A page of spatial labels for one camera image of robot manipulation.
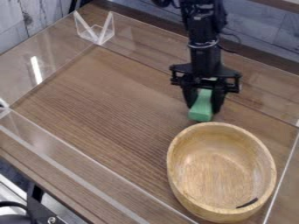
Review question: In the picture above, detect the wooden bowl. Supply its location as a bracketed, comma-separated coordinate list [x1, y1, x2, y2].
[166, 122, 276, 223]

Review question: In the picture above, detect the clear acrylic corner bracket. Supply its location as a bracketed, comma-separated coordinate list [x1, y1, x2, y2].
[74, 11, 115, 46]

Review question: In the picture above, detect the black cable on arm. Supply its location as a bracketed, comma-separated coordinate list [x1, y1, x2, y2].
[218, 30, 243, 54]

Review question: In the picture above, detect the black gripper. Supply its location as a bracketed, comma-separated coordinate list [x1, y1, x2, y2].
[170, 45, 242, 114]

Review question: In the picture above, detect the black table leg frame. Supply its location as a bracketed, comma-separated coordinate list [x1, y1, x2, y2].
[0, 182, 70, 224]

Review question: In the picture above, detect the clear acrylic enclosure wall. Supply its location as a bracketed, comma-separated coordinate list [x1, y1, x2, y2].
[0, 2, 299, 224]

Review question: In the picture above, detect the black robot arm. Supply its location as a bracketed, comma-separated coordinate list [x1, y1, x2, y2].
[151, 0, 242, 114]

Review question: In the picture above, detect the green stick block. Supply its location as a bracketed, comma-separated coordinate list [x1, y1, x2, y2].
[188, 89, 214, 123]

